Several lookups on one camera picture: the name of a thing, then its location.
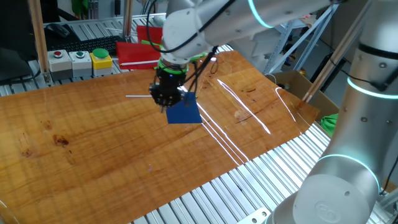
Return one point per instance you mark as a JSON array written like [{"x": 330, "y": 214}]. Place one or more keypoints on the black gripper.
[{"x": 169, "y": 79}]

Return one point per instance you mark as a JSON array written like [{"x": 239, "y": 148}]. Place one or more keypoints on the blue flag with white stick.
[{"x": 186, "y": 113}]

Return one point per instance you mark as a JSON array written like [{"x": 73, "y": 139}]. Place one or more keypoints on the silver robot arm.
[{"x": 342, "y": 193}]

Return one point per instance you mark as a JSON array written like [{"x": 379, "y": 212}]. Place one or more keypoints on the green flag with white stick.
[{"x": 140, "y": 62}]

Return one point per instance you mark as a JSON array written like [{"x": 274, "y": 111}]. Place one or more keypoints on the large red flag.
[{"x": 133, "y": 53}]

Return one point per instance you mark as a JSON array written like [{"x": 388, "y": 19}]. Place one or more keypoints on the yellow box green mushroom button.
[{"x": 101, "y": 62}]

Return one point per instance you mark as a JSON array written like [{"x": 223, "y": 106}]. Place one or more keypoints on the glossy wood-grain table mat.
[{"x": 109, "y": 149}]

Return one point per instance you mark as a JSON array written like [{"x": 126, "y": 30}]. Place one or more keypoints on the grey box with green button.
[{"x": 80, "y": 63}]

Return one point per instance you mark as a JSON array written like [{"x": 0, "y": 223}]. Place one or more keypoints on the black keyboard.
[{"x": 87, "y": 45}]

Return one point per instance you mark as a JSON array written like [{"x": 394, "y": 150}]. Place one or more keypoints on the white foam block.
[{"x": 252, "y": 53}]

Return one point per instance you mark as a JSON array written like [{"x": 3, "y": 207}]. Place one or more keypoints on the grey box with red button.
[{"x": 59, "y": 65}]

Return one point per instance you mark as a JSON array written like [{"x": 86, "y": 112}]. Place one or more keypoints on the hanging green cloth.
[{"x": 79, "y": 7}]

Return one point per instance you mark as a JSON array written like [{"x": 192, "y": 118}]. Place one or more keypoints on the black computer mouse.
[{"x": 57, "y": 30}]

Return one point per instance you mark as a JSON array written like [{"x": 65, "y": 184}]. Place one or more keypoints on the blue-grey metal shelf rack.
[{"x": 281, "y": 46}]

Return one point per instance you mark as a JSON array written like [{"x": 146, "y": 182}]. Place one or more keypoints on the cardboard box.
[{"x": 295, "y": 84}]

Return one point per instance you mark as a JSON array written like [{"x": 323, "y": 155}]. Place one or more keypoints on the copper-coloured diagonal strut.
[{"x": 326, "y": 67}]

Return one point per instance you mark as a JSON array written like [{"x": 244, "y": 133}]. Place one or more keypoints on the black monitor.
[{"x": 15, "y": 25}]

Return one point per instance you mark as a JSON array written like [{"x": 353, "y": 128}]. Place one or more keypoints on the black floor box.
[{"x": 337, "y": 73}]

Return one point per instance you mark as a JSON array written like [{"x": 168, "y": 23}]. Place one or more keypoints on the aluminium frame post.
[{"x": 128, "y": 18}]

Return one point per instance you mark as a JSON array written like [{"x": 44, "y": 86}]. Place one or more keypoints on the copper-coloured frame post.
[{"x": 38, "y": 37}]

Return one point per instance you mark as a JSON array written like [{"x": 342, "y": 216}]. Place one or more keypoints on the metal bracket plate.
[{"x": 256, "y": 216}]

